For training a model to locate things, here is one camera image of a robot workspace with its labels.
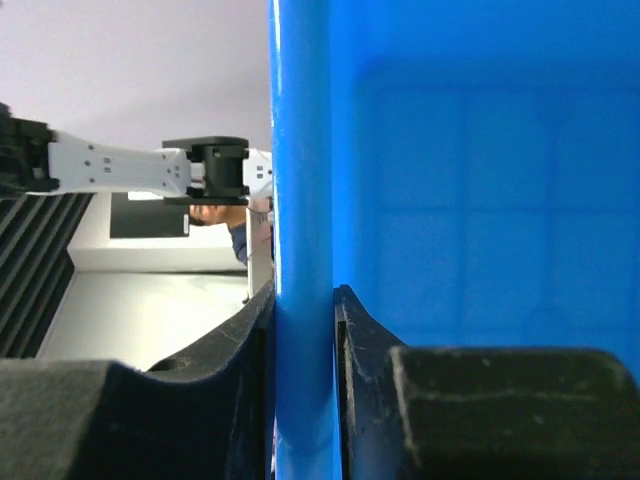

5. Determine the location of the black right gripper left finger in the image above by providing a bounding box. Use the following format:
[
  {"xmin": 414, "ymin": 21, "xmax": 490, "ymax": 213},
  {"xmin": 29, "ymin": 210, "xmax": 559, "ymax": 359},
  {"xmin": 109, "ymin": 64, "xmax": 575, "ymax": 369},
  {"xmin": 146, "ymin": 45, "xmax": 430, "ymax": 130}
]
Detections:
[{"xmin": 1, "ymin": 283, "xmax": 275, "ymax": 479}]

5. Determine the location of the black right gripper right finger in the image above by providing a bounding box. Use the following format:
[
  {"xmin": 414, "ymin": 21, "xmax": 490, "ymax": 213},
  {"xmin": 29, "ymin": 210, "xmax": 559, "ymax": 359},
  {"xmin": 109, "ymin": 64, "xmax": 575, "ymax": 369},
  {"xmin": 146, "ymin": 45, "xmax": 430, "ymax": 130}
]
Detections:
[{"xmin": 333, "ymin": 285, "xmax": 639, "ymax": 479}]

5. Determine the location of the blue plastic tub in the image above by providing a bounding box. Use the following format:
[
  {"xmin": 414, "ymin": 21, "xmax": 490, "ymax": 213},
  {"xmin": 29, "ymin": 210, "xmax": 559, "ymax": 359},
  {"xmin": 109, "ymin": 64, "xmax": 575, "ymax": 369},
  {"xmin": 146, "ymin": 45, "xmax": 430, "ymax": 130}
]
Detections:
[{"xmin": 268, "ymin": 1, "xmax": 639, "ymax": 479}]

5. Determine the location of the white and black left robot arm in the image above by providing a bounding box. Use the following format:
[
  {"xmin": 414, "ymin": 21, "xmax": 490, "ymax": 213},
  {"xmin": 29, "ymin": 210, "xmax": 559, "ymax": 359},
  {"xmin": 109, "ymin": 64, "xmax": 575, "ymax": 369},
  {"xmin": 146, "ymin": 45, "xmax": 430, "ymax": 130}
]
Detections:
[{"xmin": 1, "ymin": 105, "xmax": 273, "ymax": 206}]

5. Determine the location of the person in background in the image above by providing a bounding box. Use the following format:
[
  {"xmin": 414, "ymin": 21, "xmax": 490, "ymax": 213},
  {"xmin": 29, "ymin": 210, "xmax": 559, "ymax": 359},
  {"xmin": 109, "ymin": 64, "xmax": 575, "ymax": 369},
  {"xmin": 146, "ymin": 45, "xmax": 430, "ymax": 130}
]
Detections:
[{"xmin": 189, "ymin": 204, "xmax": 248, "ymax": 266}]

